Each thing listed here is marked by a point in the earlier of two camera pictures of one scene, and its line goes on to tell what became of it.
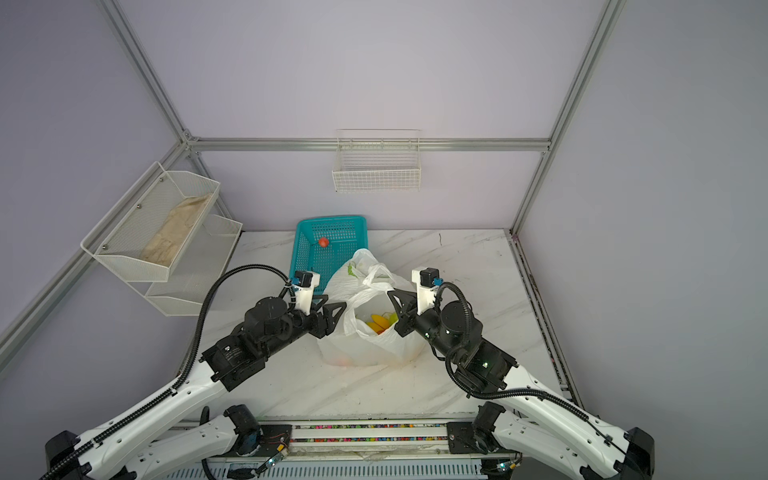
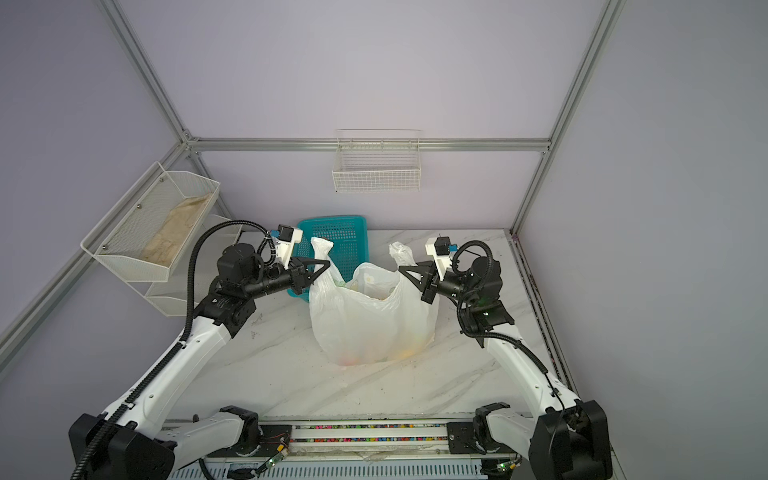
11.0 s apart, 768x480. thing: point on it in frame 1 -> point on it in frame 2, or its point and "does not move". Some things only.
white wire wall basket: [378, 160] does not move
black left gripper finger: [331, 311] -> [302, 265]
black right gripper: [408, 311] -> [424, 286]
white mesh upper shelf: [148, 232] does not move
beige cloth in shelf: [163, 246] does not move
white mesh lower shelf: [197, 270] does not move
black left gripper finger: [321, 324] -> [305, 281]
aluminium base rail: [353, 451] does not move
